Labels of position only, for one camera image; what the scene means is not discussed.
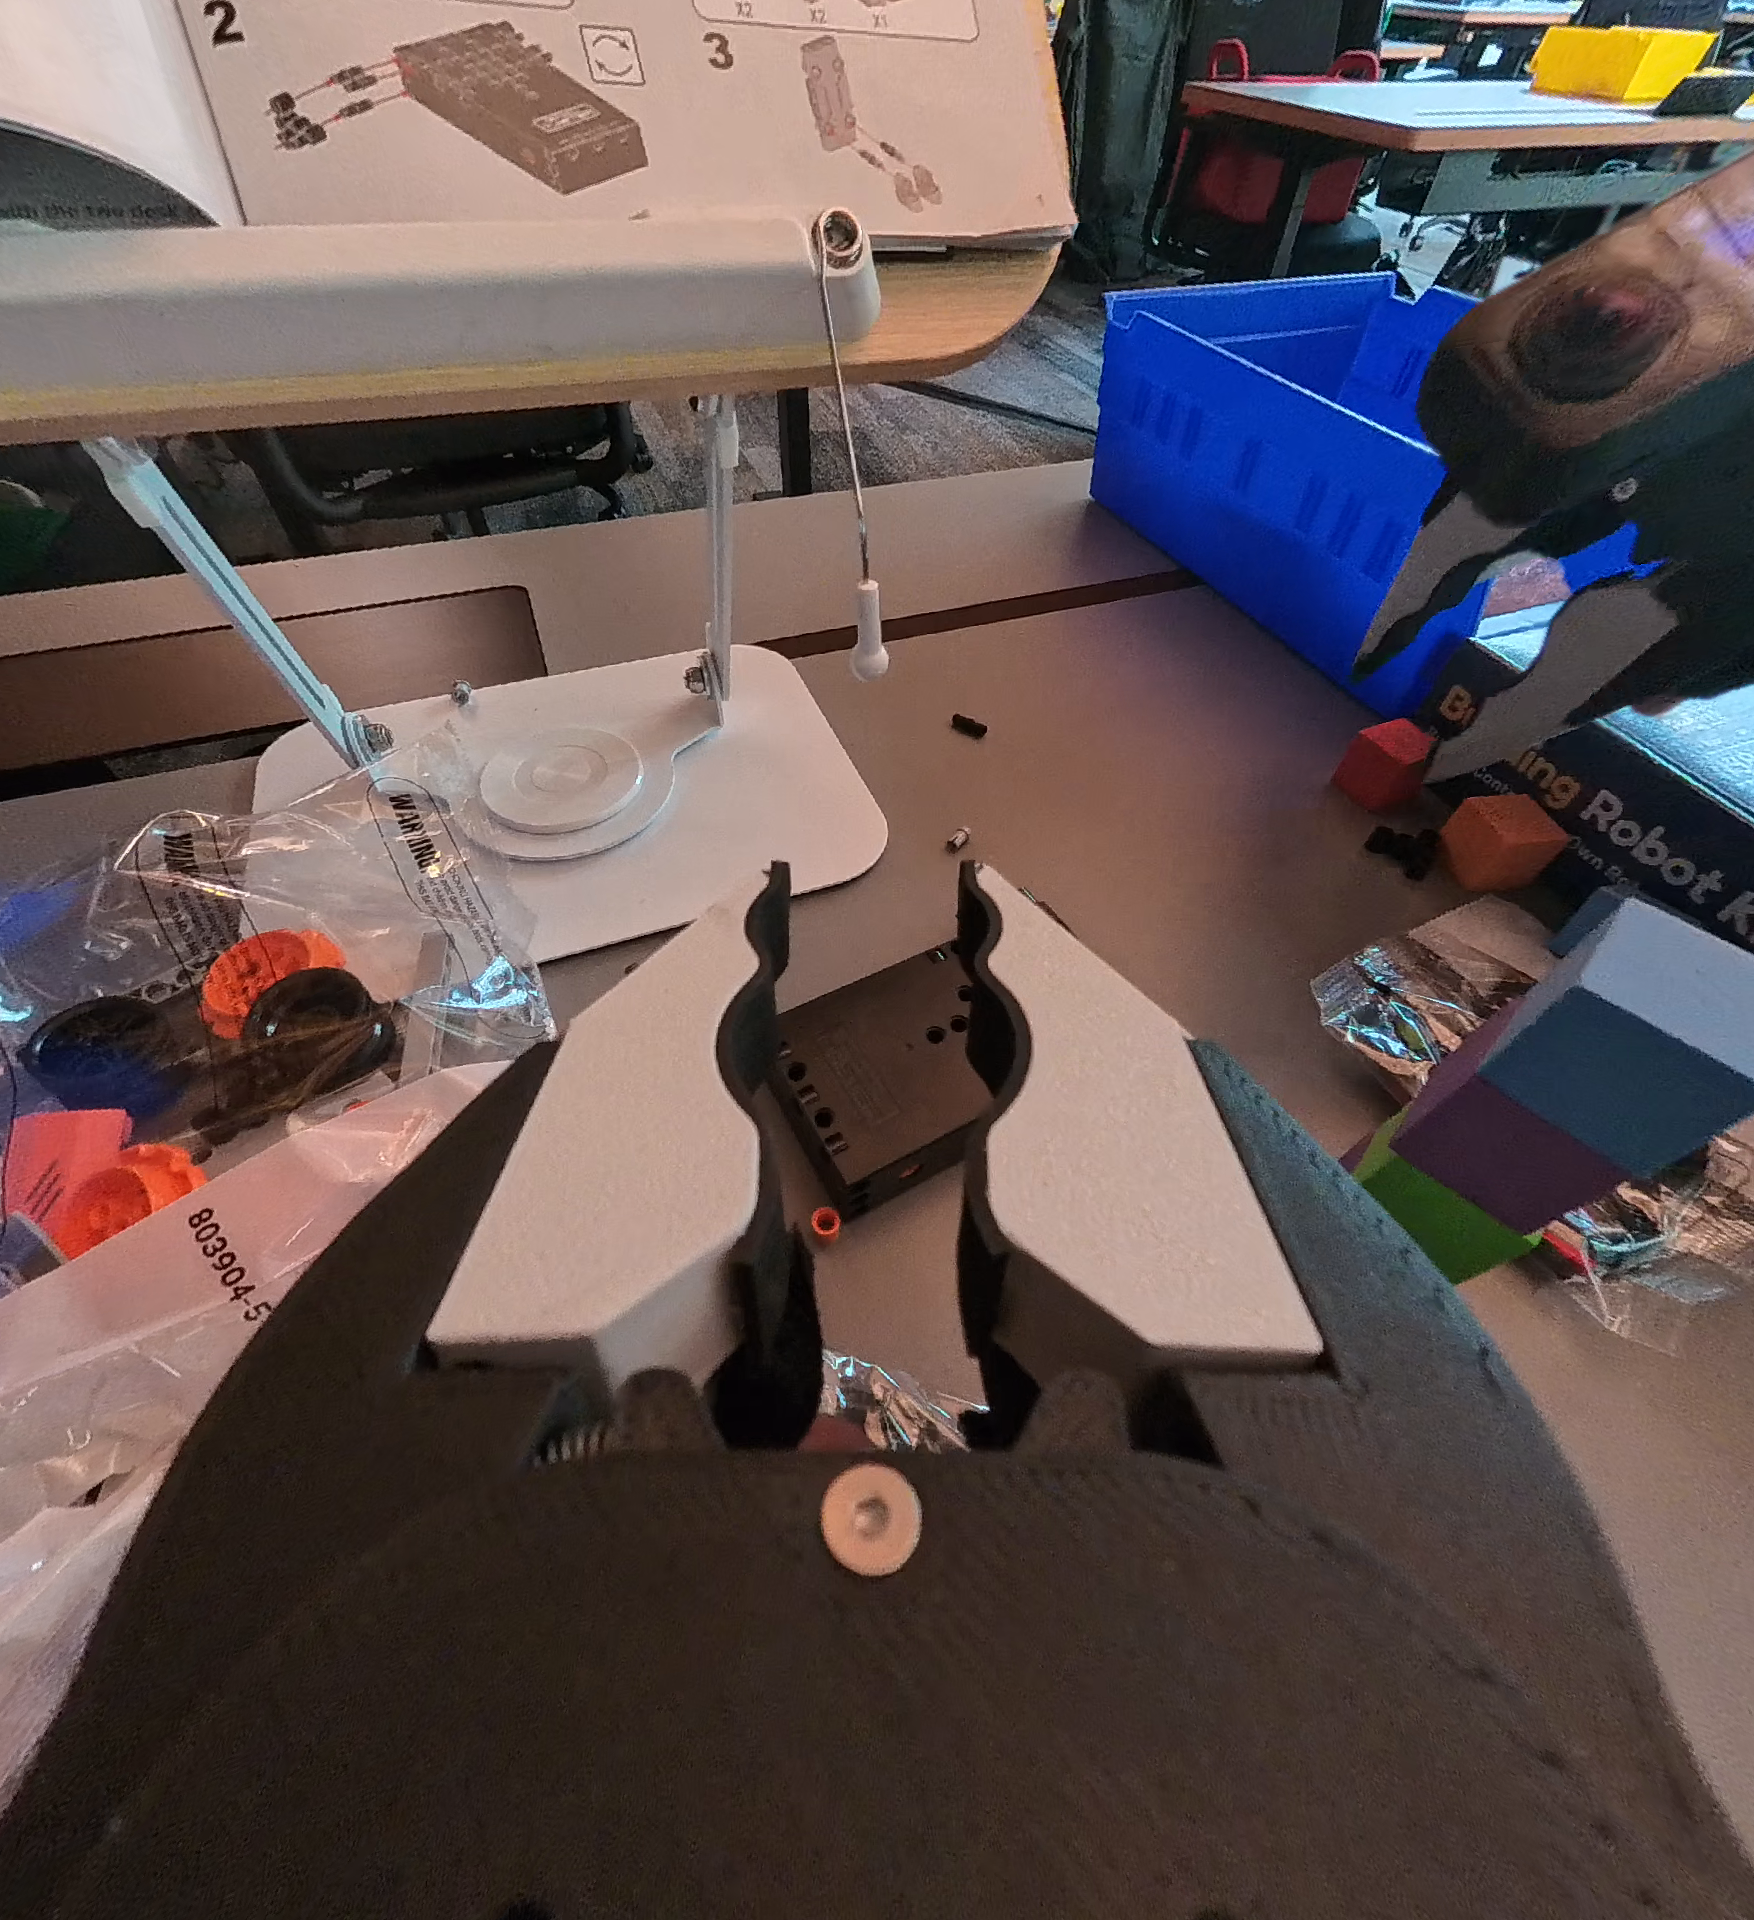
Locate black perforated block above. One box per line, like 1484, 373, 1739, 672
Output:
768, 938, 1000, 1224

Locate white lamp cord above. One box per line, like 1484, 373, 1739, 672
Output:
811, 210, 896, 688

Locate clear bag of grey parts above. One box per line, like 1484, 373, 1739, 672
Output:
816, 1351, 990, 1454

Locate orange cube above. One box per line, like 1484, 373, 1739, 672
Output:
1440, 793, 1570, 894

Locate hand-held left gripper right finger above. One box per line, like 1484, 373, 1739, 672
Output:
953, 860, 1328, 1447

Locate clear bag of dark parts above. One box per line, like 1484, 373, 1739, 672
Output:
1310, 894, 1754, 1351

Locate white book stand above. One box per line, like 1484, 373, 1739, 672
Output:
0, 0, 1080, 967

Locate white paper packet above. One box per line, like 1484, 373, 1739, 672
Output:
0, 1059, 521, 1892

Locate red office chair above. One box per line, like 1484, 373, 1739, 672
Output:
1170, 37, 1381, 227

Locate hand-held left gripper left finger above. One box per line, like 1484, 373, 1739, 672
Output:
427, 860, 826, 1447

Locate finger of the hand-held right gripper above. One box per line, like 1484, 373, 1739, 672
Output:
1418, 559, 1693, 785
1349, 476, 1538, 688

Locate open instruction booklet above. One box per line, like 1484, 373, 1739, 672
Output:
0, 0, 1080, 255

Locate purple cube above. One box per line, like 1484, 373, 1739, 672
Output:
1390, 1035, 1629, 1234

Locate green cube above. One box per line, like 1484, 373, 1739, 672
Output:
1352, 1116, 1540, 1289

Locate clear bag orange blue parts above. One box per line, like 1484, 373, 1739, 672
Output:
0, 721, 566, 1307

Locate blue plastic bin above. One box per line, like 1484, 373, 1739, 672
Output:
1092, 277, 1646, 721

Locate yellow plastic bin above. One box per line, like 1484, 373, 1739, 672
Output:
1530, 19, 1719, 106

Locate blue printed toy box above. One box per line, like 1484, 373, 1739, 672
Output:
1422, 632, 1754, 1103

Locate grey desk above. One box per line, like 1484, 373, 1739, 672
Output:
0, 457, 1754, 1920

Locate red cube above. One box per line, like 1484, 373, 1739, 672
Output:
1337, 721, 1437, 814

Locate black office chair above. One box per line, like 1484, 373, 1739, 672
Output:
227, 396, 657, 559

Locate background wooden table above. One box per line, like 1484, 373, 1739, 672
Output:
1185, 76, 1754, 264

